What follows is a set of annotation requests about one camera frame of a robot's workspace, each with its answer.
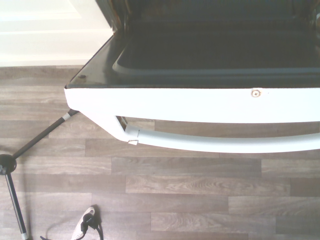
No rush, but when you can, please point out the white oven door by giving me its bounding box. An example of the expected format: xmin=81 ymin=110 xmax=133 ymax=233
xmin=63 ymin=17 xmax=320 ymax=154

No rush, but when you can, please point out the white power strip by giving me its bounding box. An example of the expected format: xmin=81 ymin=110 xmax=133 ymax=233
xmin=71 ymin=204 xmax=99 ymax=240

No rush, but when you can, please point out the white base cabinet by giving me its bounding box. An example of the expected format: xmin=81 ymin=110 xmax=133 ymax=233
xmin=0 ymin=0 xmax=116 ymax=68

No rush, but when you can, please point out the black power plug cable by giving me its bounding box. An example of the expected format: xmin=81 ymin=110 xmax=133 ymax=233
xmin=39 ymin=211 xmax=105 ymax=240

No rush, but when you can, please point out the black camera tripod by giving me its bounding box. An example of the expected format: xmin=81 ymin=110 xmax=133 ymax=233
xmin=0 ymin=108 xmax=80 ymax=240

